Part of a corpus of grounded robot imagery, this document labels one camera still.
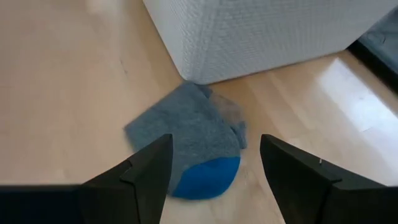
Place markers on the black aluminium table frame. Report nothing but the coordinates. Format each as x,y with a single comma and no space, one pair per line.
373,67

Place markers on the white woven-pattern plastic basket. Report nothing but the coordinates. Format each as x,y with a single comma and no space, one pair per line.
264,34

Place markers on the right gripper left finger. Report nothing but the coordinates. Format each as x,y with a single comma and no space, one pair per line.
109,199

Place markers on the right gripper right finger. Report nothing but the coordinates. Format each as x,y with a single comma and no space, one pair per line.
311,193

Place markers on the grey sock with blue toe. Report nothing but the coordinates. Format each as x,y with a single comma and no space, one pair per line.
192,133

